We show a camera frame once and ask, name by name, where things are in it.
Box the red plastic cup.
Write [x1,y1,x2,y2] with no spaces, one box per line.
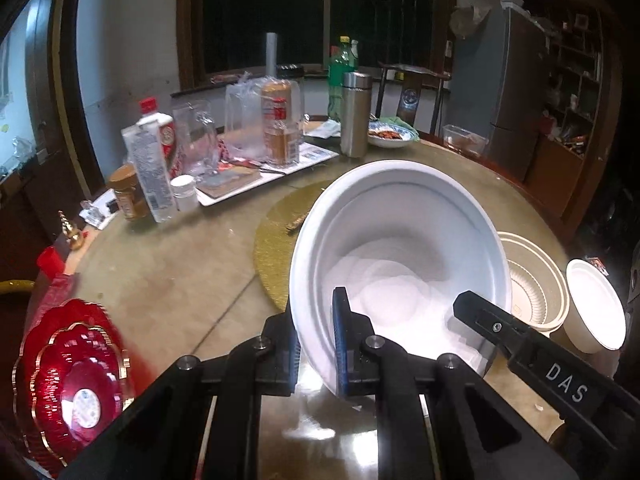
[36,246,65,281]

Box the large white plastic bowl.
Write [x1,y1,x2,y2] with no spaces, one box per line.
[288,159,511,392]

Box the green plastic bottle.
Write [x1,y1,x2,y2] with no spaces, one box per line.
[328,36,357,122]

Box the dark wooden shelf cabinet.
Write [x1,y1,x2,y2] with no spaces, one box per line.
[523,0,623,240]

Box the gold figurine ornament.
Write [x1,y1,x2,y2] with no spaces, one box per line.
[58,210,85,252]

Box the orange drink bottle in bag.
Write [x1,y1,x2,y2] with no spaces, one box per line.
[260,77,302,168]

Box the wooden chair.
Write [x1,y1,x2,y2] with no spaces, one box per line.
[374,62,451,136]

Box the red gold-rimmed plate stack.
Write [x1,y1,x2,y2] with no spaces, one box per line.
[12,298,134,477]

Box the beige ribbed plastic bowl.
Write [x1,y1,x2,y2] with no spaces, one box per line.
[498,232,570,337]

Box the small white pill bottle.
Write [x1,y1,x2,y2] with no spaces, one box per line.
[169,174,198,212]

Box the grey refrigerator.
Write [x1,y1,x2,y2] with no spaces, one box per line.
[446,6,547,181]

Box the small white paper bowl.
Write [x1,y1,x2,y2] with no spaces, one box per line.
[563,259,627,354]

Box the brown lidded jar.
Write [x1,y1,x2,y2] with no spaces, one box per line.
[108,164,149,220]

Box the white rectangular tray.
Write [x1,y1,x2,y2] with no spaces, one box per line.
[196,143,338,207]

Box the patterned dish with food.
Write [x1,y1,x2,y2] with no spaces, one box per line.
[368,120,419,150]

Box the stainless steel thermos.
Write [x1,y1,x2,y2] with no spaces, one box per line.
[341,72,372,158]

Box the clear glass pitcher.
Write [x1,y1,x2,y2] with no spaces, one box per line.
[174,101,219,180]

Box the clear plastic food container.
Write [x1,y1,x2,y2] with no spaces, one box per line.
[442,125,488,157]

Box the gold round placemat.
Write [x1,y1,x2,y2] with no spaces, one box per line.
[254,180,331,311]

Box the white liquor bottle red cap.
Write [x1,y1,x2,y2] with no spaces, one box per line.
[137,96,180,179]

